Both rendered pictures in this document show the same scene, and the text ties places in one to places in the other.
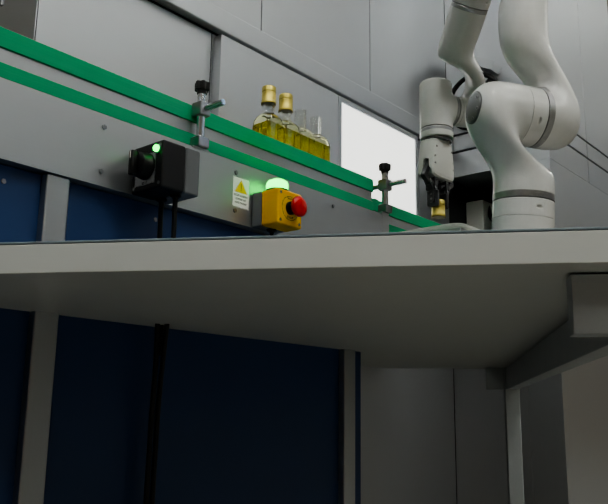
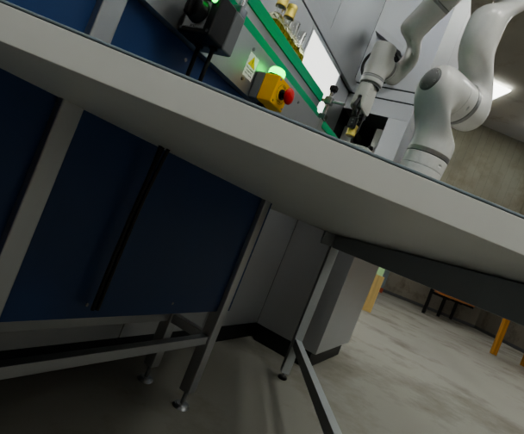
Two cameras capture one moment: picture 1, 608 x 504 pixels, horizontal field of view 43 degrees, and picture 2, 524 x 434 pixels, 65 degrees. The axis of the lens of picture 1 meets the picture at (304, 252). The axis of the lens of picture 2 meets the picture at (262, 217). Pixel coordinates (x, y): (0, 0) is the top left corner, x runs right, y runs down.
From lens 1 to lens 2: 46 cm
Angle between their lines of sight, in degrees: 17
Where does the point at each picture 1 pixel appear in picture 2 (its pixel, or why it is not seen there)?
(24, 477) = (11, 238)
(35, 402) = (40, 178)
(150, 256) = (233, 118)
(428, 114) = (374, 65)
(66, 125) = not seen: outside the picture
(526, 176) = (441, 142)
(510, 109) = (456, 92)
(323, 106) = (303, 26)
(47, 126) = not seen: outside the picture
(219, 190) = (238, 58)
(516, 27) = (482, 34)
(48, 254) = (114, 63)
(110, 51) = not seen: outside the picture
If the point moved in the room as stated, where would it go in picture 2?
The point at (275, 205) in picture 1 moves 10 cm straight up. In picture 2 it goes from (273, 88) to (289, 49)
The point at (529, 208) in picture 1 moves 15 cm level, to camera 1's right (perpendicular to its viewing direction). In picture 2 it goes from (433, 164) to (477, 185)
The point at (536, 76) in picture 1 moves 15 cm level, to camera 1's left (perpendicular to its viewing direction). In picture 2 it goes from (474, 75) to (431, 52)
